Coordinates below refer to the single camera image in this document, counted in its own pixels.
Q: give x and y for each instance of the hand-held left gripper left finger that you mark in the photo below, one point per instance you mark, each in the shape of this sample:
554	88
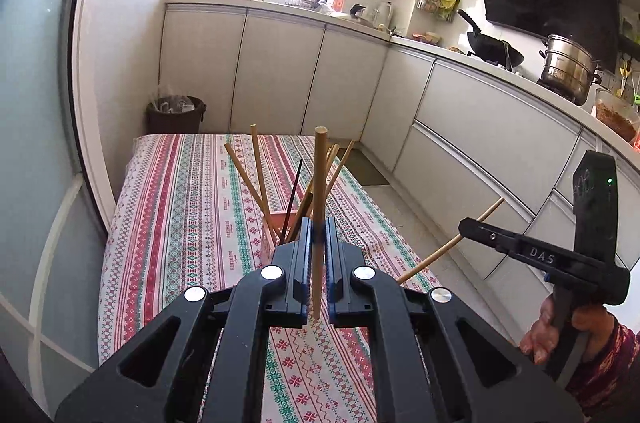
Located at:
306	260

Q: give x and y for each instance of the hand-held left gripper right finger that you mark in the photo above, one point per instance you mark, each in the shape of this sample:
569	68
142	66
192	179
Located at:
331	260

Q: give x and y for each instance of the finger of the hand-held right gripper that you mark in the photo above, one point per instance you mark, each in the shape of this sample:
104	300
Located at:
505	243

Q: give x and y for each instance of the pink plastic basket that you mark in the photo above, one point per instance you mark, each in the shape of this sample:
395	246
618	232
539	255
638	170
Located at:
267	248

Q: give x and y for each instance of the bunch of chopsticks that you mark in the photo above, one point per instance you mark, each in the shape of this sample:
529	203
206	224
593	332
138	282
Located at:
302	214

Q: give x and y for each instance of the person's right hand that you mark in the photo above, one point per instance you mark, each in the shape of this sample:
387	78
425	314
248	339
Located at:
537	338

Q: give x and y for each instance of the glass bowl with food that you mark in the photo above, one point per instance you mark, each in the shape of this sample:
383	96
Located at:
617	118

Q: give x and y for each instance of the white cabinet with drawers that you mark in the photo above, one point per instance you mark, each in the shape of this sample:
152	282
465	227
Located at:
475	128

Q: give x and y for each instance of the striped patterned tablecloth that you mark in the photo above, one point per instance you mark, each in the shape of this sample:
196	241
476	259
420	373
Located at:
175	228

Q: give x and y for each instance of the yellow scissors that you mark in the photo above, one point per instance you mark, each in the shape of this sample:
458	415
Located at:
624	75

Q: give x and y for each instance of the stainless steel pot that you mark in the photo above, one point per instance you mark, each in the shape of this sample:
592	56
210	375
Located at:
570	70

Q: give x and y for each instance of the white cabinet with doors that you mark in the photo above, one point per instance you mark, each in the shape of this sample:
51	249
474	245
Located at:
280	73

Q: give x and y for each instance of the dark trash bin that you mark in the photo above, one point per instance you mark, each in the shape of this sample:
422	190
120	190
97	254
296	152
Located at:
175	118

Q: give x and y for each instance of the black wok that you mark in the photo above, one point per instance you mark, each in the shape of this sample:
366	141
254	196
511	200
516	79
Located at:
492	48

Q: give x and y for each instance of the plate with food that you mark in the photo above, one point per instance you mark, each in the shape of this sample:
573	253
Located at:
426	38

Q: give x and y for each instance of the glass kettle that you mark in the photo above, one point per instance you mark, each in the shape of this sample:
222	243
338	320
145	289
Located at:
362	14

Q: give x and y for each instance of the sliding glass door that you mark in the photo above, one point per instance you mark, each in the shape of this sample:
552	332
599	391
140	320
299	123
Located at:
40	128

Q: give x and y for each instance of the wall rack with packets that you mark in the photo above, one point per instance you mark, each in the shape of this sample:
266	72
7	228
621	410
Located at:
442	5

